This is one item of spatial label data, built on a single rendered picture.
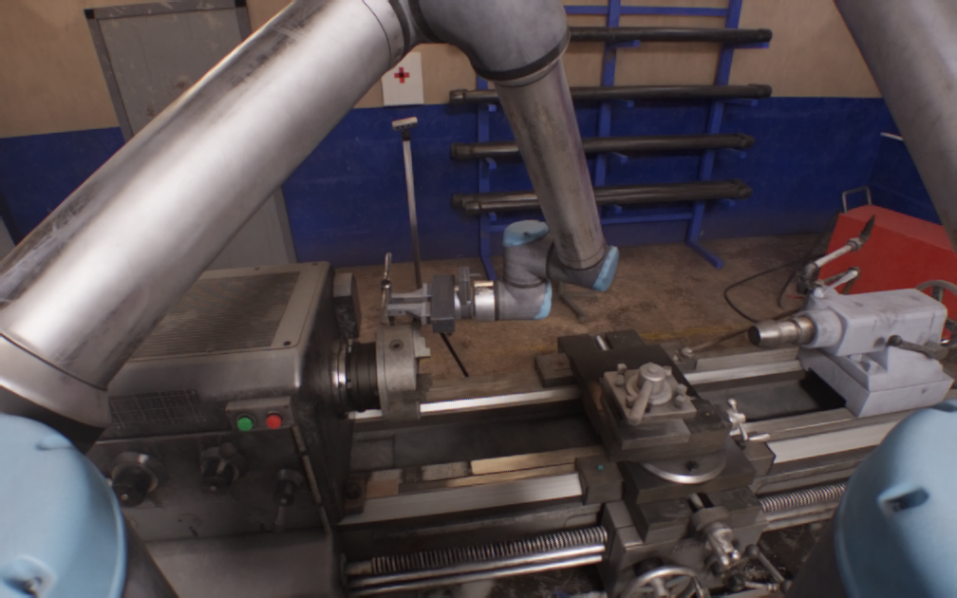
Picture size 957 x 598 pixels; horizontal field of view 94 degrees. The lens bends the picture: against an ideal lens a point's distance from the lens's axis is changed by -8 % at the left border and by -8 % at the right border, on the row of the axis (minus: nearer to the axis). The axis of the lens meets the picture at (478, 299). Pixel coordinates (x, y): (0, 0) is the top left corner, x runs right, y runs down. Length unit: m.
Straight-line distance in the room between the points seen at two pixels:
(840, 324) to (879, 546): 1.48
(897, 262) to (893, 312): 2.12
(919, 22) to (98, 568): 0.57
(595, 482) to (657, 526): 0.18
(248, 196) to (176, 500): 0.96
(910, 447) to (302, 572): 1.22
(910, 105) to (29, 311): 0.62
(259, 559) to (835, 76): 5.41
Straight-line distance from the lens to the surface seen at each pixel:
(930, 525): 0.26
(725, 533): 1.32
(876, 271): 4.01
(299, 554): 1.34
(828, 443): 1.74
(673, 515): 1.33
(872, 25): 0.50
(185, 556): 1.43
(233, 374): 1.07
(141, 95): 4.46
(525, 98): 0.60
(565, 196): 0.73
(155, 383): 1.13
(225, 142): 0.44
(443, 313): 1.03
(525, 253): 0.97
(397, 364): 1.19
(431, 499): 1.33
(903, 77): 0.48
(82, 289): 0.41
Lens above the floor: 1.90
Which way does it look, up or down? 30 degrees down
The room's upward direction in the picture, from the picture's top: 1 degrees counter-clockwise
